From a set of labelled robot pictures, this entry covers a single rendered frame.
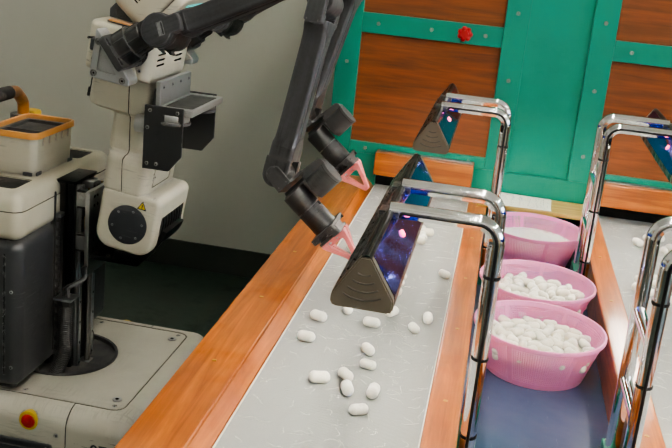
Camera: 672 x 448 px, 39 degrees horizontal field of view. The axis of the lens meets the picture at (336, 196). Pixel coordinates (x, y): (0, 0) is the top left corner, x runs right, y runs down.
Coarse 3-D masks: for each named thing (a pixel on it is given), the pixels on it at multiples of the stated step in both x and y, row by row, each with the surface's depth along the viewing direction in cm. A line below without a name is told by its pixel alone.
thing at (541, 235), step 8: (512, 232) 264; (520, 232) 265; (528, 232) 265; (536, 232) 270; (544, 232) 268; (512, 240) 257; (544, 240) 260; (552, 240) 260; (560, 240) 263; (568, 240) 264; (520, 248) 253; (536, 248) 253
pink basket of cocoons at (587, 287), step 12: (504, 264) 229; (516, 264) 230; (528, 264) 231; (540, 264) 230; (552, 264) 230; (480, 276) 217; (528, 276) 230; (564, 276) 227; (576, 276) 225; (576, 288) 224; (588, 288) 220; (528, 300) 206; (540, 300) 205; (576, 300) 207; (588, 300) 210; (540, 312) 208
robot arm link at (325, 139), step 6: (318, 126) 246; (324, 126) 247; (312, 132) 246; (318, 132) 245; (324, 132) 245; (330, 132) 247; (312, 138) 245; (318, 138) 245; (324, 138) 245; (330, 138) 245; (312, 144) 247; (318, 144) 245; (324, 144) 245; (318, 150) 247
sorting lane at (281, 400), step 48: (384, 192) 290; (432, 240) 249; (432, 288) 214; (288, 336) 182; (336, 336) 184; (384, 336) 186; (432, 336) 188; (288, 384) 163; (336, 384) 164; (384, 384) 166; (240, 432) 146; (288, 432) 147; (336, 432) 149; (384, 432) 150
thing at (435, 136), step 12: (432, 108) 250; (444, 108) 229; (432, 120) 210; (444, 120) 221; (456, 120) 240; (420, 132) 215; (432, 132) 210; (444, 132) 214; (420, 144) 211; (432, 144) 211; (444, 144) 210
